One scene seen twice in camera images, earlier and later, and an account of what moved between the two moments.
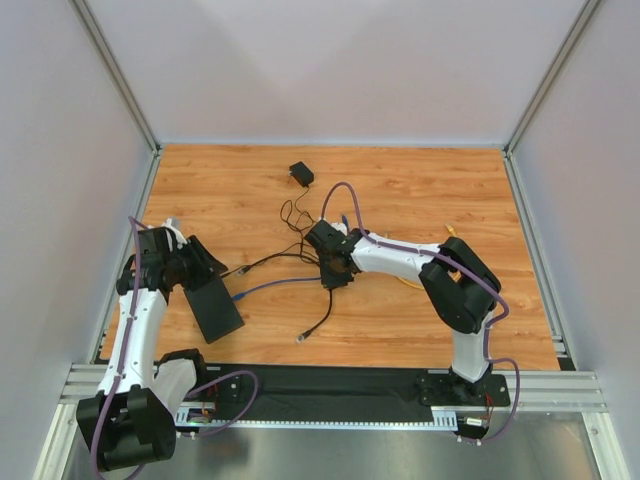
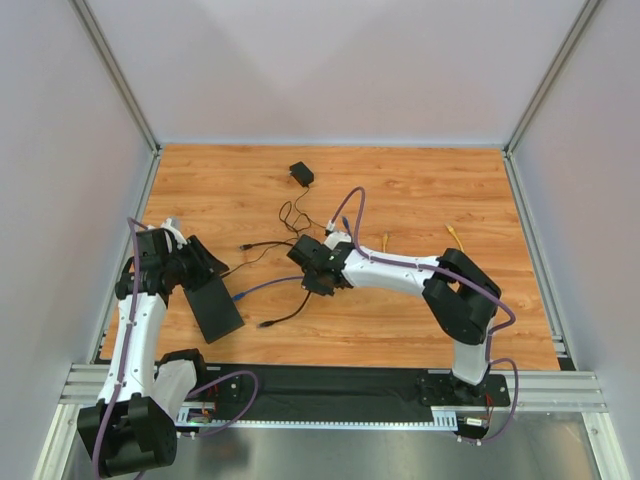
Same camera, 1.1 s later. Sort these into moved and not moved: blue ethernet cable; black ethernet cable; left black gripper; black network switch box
Moved: black ethernet cable
Not moved: blue ethernet cable; left black gripper; black network switch box
